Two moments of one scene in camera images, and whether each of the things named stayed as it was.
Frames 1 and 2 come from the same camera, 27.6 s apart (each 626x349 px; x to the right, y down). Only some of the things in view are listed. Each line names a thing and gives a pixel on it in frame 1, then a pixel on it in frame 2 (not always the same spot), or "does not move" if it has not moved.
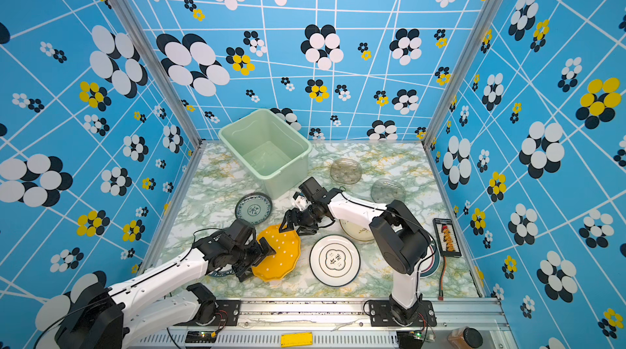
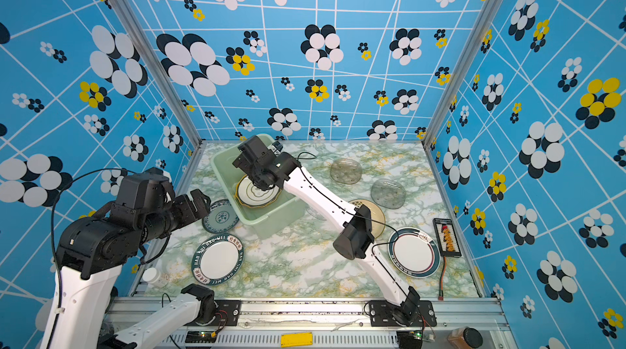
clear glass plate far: [346, 170] does not move
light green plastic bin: [267, 146] → [262, 222]
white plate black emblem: [334, 260] → [250, 194]
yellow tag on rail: [296, 339] does not move
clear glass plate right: [385, 190] does not move
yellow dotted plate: [287, 246] → [250, 196]
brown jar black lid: [465, 337] does not move
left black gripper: [262, 255] → [195, 212]
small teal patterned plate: [255, 207] → [222, 217]
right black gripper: [296, 214] → [244, 163]
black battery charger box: [447, 238] does not move
